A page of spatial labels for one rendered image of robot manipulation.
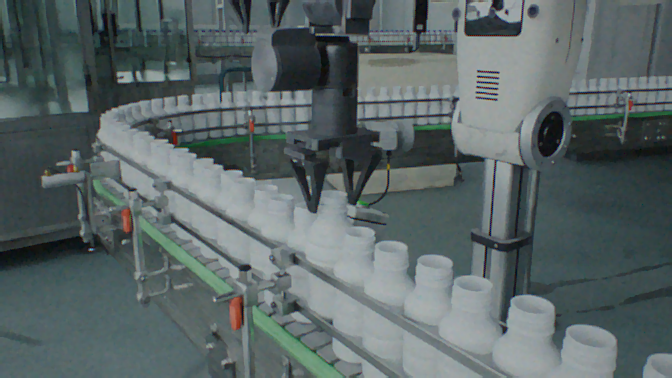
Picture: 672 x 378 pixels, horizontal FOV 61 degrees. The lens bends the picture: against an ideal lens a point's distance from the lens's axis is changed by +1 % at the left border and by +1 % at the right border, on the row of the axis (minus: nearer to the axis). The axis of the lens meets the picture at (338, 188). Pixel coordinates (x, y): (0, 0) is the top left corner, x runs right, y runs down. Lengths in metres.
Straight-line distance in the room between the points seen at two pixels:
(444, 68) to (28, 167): 3.28
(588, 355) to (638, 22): 6.55
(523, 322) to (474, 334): 0.05
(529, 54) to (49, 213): 3.17
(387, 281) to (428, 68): 4.41
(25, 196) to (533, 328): 3.48
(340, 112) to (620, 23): 6.22
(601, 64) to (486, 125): 5.48
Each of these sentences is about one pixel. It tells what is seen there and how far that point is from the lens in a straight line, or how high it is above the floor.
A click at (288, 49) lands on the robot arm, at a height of 1.38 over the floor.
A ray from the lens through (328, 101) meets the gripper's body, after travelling 0.66.
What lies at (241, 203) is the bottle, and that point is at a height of 1.13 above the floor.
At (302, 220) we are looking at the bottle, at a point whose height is 1.15.
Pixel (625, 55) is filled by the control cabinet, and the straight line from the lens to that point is 6.90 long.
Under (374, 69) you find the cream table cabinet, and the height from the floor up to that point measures 1.08.
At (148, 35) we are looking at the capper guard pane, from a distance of 5.88.
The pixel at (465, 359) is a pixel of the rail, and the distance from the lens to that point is 0.55.
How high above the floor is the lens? 1.40
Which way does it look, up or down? 16 degrees down
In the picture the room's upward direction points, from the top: straight up
